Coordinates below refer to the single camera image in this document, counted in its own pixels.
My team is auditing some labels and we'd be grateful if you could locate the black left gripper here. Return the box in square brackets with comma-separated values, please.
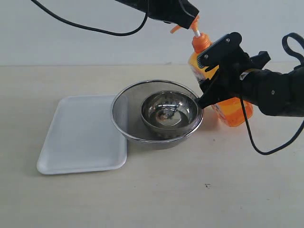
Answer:
[143, 0, 199, 29]

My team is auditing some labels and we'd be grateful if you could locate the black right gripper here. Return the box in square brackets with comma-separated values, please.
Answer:
[196, 47, 261, 109]

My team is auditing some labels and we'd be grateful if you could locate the orange pump soap bottle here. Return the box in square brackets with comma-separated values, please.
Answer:
[171, 15, 245, 127]

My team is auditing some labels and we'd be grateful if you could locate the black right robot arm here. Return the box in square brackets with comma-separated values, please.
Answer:
[197, 47, 304, 117]

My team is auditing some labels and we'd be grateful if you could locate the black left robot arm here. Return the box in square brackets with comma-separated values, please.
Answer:
[119, 0, 199, 29]

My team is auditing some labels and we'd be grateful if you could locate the small stainless steel bowl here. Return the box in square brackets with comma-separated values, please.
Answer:
[141, 90, 202, 138]

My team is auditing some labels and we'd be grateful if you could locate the steel mesh strainer basket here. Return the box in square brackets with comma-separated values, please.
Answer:
[111, 80, 204, 150]

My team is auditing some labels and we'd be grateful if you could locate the white rectangular plastic tray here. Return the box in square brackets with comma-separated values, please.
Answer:
[37, 95, 127, 175]

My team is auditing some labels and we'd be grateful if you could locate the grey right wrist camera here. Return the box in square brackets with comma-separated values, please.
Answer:
[197, 32, 242, 68]

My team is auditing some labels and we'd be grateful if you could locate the black right camera cable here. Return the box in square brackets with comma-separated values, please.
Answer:
[238, 32, 304, 156]

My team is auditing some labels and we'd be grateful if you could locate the black camera cable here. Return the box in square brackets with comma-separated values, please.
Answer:
[238, 32, 304, 156]
[30, 0, 149, 37]

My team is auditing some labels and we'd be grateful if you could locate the black left camera cable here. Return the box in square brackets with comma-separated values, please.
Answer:
[30, 0, 149, 37]

